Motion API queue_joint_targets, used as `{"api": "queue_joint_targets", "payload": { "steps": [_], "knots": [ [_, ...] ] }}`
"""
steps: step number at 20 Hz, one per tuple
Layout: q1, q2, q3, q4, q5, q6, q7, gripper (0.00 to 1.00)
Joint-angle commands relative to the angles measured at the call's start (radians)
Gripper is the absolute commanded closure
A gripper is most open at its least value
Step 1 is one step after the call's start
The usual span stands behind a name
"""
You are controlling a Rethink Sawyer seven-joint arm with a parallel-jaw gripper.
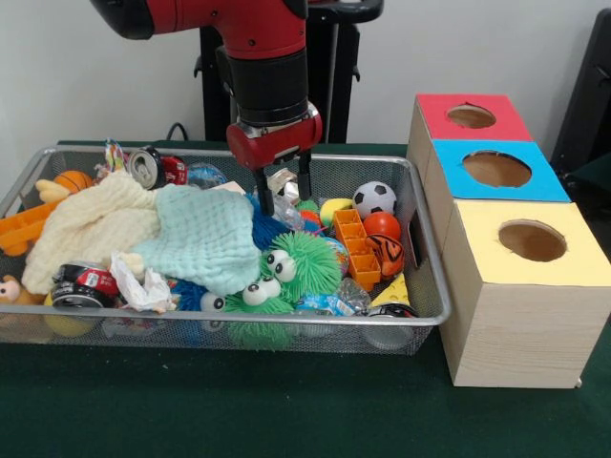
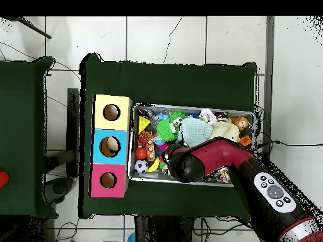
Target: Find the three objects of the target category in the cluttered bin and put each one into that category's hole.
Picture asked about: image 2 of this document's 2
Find mint green muslin cloth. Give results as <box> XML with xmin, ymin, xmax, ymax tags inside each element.
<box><xmin>180</xmin><ymin>117</ymin><xmax>214</xmax><ymax>147</ymax></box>

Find shallow clear mesh bin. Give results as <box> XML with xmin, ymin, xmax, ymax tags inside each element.
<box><xmin>129</xmin><ymin>104</ymin><xmax>255</xmax><ymax>188</ymax></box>

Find wooden box with three holes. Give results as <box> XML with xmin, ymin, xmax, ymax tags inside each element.
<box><xmin>90</xmin><ymin>93</ymin><xmax>133</xmax><ymax>199</ymax></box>

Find large green spiky ball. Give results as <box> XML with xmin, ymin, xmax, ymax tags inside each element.
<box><xmin>156</xmin><ymin>118</ymin><xmax>180</xmax><ymax>143</ymax></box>

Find orange tiger plush toy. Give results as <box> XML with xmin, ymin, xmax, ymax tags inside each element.
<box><xmin>138</xmin><ymin>130</ymin><xmax>152</xmax><ymax>147</ymax></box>

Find yellow cheese wedge toy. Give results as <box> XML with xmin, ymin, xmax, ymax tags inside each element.
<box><xmin>138</xmin><ymin>116</ymin><xmax>151</xmax><ymax>134</ymax></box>

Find orange toy block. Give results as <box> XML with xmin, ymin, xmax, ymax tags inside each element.
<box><xmin>146</xmin><ymin>137</ymin><xmax>157</xmax><ymax>162</ymax></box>

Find small green spiky ball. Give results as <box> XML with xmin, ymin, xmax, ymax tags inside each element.
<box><xmin>170</xmin><ymin>110</ymin><xmax>187</xmax><ymax>124</ymax></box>

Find small red ball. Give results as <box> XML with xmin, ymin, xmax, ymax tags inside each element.
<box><xmin>135</xmin><ymin>147</ymin><xmax>148</xmax><ymax>161</ymax></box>

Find small soccer ball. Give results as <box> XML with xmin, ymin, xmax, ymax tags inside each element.
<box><xmin>134</xmin><ymin>159</ymin><xmax>150</xmax><ymax>175</ymax></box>

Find cream muslin cloth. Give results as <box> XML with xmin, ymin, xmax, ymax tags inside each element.
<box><xmin>211</xmin><ymin>122</ymin><xmax>241</xmax><ymax>143</ymax></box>

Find small brown plush doll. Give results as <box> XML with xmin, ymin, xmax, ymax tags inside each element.
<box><xmin>231</xmin><ymin>115</ymin><xmax>251</xmax><ymax>132</ymax></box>

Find green cloth side table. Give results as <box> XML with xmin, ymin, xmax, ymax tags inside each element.
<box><xmin>0</xmin><ymin>56</ymin><xmax>56</xmax><ymax>217</ymax></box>

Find small red round object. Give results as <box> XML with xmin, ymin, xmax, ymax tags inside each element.
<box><xmin>0</xmin><ymin>171</ymin><xmax>10</xmax><ymax>187</ymax></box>

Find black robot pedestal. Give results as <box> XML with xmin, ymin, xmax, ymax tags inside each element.
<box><xmin>133</xmin><ymin>216</ymin><xmax>203</xmax><ymax>242</ymax></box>

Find black cable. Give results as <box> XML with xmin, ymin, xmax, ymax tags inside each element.
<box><xmin>254</xmin><ymin>140</ymin><xmax>323</xmax><ymax>153</ymax></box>

